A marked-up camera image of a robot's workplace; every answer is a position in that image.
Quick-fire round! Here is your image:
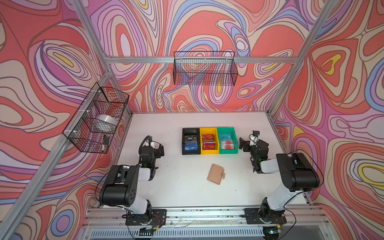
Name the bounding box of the black wire basket on left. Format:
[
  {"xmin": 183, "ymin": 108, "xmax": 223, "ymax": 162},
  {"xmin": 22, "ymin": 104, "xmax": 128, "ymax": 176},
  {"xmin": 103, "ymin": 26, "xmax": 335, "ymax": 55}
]
[{"xmin": 63, "ymin": 83, "xmax": 130, "ymax": 154}]

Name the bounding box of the green plastic bin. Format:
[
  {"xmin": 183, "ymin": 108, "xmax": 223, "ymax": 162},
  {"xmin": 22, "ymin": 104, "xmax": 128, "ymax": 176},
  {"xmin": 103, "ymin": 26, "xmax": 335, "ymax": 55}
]
[{"xmin": 217, "ymin": 127, "xmax": 239, "ymax": 155}]

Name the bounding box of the black wire basket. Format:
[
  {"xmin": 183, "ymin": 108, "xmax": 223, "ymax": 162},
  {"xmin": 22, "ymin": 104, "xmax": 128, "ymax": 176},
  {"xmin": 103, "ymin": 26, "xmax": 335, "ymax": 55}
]
[
  {"xmin": 63, "ymin": 83, "xmax": 130, "ymax": 154},
  {"xmin": 173, "ymin": 50, "xmax": 239, "ymax": 86}
]

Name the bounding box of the black plastic bin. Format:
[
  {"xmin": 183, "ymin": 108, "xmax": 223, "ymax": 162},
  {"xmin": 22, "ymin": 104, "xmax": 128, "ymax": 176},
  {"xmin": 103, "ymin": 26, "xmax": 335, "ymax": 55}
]
[{"xmin": 182, "ymin": 128, "xmax": 201, "ymax": 155}]

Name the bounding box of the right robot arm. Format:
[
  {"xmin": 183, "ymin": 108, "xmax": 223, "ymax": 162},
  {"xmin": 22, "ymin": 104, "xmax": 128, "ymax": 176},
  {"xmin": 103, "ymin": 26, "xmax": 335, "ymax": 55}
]
[{"xmin": 239, "ymin": 136, "xmax": 321, "ymax": 225}]

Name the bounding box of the yellow plastic bin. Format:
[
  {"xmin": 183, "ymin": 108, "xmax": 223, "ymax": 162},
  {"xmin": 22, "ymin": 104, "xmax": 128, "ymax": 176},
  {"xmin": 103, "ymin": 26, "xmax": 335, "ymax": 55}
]
[{"xmin": 200, "ymin": 128, "xmax": 220, "ymax": 155}]

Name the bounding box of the blue VIP card in bin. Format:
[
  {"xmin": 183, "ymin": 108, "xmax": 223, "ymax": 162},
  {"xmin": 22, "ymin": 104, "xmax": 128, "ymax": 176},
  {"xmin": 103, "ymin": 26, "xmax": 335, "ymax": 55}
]
[{"xmin": 184, "ymin": 143, "xmax": 200, "ymax": 151}]

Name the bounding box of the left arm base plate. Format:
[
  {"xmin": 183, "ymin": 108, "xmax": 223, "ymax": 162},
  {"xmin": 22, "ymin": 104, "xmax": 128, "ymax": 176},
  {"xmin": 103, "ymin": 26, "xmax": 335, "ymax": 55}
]
[{"xmin": 122, "ymin": 209, "xmax": 167, "ymax": 227}]

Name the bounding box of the red card in green bin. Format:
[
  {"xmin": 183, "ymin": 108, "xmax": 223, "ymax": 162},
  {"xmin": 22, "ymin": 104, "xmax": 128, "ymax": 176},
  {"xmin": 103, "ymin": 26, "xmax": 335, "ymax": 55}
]
[{"xmin": 221, "ymin": 140, "xmax": 235, "ymax": 150}]

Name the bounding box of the tan leather card holder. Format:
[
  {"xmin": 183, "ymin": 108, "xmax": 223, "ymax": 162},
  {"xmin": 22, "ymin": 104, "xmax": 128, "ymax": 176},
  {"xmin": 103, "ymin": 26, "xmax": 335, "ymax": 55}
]
[{"xmin": 207, "ymin": 164, "xmax": 225, "ymax": 185}]

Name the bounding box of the black wire basket at back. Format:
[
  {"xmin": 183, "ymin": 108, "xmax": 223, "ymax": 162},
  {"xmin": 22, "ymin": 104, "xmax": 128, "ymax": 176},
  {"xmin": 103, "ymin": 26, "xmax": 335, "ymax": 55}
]
[{"xmin": 173, "ymin": 50, "xmax": 239, "ymax": 86}]

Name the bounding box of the aluminium front rail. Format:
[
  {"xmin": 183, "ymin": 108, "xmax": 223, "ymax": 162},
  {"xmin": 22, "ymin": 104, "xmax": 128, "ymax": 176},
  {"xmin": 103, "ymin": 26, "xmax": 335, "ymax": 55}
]
[{"xmin": 84, "ymin": 205, "xmax": 331, "ymax": 228}]

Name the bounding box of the silver tape roll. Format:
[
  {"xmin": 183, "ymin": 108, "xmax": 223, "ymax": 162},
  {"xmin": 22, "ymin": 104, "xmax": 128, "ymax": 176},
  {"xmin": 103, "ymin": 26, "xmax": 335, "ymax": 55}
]
[{"xmin": 96, "ymin": 114, "xmax": 118, "ymax": 126}]

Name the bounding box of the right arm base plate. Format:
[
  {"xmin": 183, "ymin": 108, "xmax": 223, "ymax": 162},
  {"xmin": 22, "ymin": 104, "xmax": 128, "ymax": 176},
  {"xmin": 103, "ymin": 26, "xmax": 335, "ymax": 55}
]
[{"xmin": 241, "ymin": 208, "xmax": 287, "ymax": 225}]

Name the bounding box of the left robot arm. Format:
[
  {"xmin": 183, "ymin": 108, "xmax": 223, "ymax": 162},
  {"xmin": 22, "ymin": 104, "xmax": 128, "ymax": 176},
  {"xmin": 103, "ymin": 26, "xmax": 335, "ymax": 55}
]
[{"xmin": 99, "ymin": 136, "xmax": 165, "ymax": 225}]

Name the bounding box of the red card in yellow bin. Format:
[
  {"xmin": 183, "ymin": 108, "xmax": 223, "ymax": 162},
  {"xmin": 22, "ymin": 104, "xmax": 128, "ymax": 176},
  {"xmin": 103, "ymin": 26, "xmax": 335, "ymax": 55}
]
[{"xmin": 202, "ymin": 142, "xmax": 217, "ymax": 151}]

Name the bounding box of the black card in bin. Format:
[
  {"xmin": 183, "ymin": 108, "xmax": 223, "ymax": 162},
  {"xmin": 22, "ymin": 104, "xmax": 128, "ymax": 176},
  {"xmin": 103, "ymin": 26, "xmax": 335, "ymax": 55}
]
[{"xmin": 184, "ymin": 135, "xmax": 198, "ymax": 143}]

